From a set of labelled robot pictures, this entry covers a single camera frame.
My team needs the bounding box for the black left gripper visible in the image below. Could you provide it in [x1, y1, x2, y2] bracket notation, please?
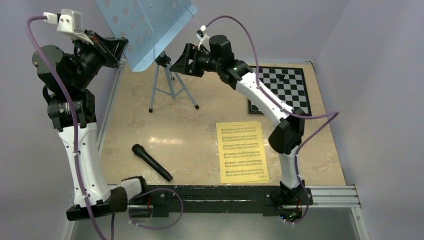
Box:
[70, 29, 126, 90]

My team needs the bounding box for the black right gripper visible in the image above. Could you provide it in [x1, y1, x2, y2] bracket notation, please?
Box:
[168, 44, 221, 79]

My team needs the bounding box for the light blue music stand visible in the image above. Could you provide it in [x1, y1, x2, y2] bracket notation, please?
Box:
[95, 0, 199, 113]

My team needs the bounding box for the yellow sheet music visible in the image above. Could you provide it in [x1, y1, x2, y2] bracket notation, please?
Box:
[216, 121, 263, 145]
[217, 136, 270, 184]

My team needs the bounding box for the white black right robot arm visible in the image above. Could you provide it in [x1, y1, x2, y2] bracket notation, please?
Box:
[170, 34, 305, 204]

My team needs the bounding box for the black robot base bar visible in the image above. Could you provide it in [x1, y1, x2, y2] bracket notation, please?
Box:
[129, 184, 314, 220]

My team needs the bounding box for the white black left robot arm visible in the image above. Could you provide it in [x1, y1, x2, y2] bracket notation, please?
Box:
[32, 30, 149, 221]

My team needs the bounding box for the black chess pawn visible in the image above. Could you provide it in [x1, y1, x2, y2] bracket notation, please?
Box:
[278, 74, 286, 82]

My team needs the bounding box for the black microphone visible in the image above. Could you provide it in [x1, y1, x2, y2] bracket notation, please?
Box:
[131, 144, 173, 182]

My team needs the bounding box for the black white chessboard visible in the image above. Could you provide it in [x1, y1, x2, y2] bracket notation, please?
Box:
[258, 66, 312, 116]

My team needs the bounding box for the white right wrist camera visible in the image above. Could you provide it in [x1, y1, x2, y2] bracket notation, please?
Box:
[196, 25, 210, 50]

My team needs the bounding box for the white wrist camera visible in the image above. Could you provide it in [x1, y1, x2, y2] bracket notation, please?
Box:
[196, 25, 210, 50]
[43, 9, 94, 45]

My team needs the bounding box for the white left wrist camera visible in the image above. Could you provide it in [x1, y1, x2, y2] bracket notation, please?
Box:
[43, 9, 94, 45]

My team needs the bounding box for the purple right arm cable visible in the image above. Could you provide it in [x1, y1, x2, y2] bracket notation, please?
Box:
[203, 14, 340, 226]

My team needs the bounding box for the aluminium frame rail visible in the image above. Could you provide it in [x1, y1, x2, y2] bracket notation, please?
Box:
[59, 58, 370, 240]

